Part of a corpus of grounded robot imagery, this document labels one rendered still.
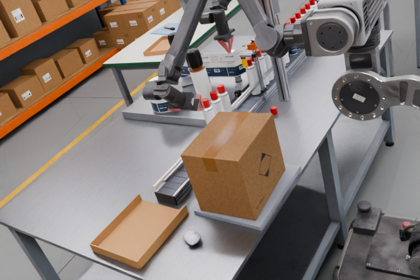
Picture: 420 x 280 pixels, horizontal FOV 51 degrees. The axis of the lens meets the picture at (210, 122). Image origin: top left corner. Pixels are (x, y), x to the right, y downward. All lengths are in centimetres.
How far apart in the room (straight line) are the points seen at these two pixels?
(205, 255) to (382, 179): 171
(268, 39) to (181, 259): 81
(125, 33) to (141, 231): 477
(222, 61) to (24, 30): 355
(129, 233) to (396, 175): 186
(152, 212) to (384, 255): 108
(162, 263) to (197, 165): 37
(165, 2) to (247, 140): 492
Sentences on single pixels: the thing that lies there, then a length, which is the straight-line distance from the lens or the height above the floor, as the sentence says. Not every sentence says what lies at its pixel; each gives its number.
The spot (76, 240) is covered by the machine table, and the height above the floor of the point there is 83.
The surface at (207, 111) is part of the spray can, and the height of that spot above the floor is 104.
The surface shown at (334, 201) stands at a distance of 239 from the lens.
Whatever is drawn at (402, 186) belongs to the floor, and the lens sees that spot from 301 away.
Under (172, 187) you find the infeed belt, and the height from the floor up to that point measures 88.
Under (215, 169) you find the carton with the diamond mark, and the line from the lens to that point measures 155.
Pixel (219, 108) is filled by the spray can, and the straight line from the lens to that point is 207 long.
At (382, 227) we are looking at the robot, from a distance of 241.
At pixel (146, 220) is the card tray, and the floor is 83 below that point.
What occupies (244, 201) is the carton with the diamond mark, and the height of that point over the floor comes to 94.
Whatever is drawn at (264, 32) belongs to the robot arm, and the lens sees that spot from 142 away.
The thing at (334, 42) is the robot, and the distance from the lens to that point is 136.
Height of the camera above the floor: 195
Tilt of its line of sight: 29 degrees down
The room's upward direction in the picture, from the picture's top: 17 degrees counter-clockwise
